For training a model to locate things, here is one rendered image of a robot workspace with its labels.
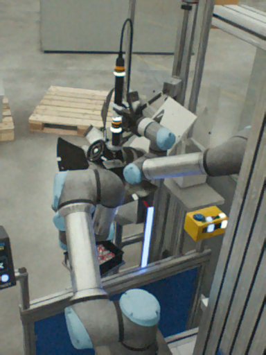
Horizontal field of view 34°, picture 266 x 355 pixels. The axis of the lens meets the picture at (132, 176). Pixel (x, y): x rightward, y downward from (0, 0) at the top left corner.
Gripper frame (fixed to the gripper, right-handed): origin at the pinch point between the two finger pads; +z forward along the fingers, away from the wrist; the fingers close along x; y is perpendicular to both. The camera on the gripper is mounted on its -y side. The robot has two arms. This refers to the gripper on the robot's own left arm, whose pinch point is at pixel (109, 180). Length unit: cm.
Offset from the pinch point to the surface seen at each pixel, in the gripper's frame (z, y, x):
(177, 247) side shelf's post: 60, -12, 77
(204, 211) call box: 15.4, -39.4, 15.0
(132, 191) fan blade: -1.3, -12.0, 1.5
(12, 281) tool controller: -61, 5, 8
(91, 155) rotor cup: 12.2, 16.0, -3.2
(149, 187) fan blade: 3.6, -17.5, 1.2
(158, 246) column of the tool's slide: 81, 9, 99
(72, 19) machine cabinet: 457, 313, 30
